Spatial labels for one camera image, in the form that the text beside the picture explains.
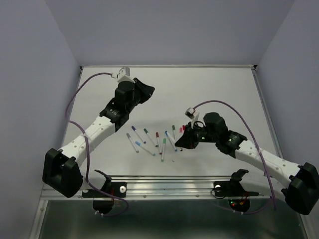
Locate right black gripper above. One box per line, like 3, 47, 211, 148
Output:
174, 121, 218, 149

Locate pink cap pen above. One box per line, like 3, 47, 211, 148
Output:
179, 127, 183, 152

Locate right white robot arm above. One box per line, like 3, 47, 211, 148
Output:
175, 108, 319, 215

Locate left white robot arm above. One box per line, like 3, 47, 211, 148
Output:
42, 78, 155, 198

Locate dark red cap pen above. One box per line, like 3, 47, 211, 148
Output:
156, 132, 162, 155

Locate purple cap pen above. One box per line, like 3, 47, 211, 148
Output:
131, 125, 147, 144

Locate dark green cap pen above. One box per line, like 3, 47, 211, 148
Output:
144, 128, 158, 147

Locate light blue cap pen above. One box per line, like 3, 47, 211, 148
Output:
135, 141, 156, 156

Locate grey cap pen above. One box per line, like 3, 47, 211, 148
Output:
126, 133, 139, 153

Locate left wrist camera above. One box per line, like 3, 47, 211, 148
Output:
116, 66, 134, 83

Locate aluminium front rail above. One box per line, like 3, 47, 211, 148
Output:
41, 175, 272, 199

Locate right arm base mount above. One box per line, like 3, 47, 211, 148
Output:
210, 169, 260, 215

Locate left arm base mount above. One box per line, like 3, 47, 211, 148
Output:
82, 169, 128, 216

